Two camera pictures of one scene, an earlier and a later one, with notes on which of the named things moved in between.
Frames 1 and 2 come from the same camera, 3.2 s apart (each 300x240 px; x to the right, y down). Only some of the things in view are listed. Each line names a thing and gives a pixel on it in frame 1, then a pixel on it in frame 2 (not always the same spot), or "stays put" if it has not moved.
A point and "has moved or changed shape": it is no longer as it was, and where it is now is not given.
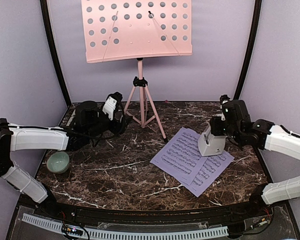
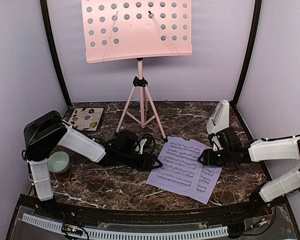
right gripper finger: (218, 126) -> (204, 157)
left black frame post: (43, 7) stays put
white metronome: (209, 144) has moved or changed shape
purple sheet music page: (181, 156) has moved or changed shape
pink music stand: (118, 30) stays put
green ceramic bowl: (58, 162) stays put
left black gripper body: (94, 131) -> (126, 159)
